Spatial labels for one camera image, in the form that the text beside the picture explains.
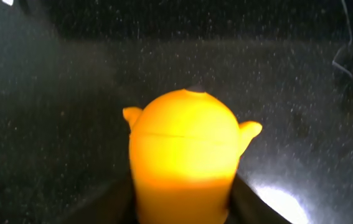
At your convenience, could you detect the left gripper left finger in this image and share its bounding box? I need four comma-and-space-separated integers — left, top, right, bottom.
67, 173, 138, 224

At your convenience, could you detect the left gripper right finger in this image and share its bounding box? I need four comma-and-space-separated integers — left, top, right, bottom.
227, 174, 292, 224

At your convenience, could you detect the yellow rubber duck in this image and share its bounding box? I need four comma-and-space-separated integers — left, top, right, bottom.
122, 88, 263, 224

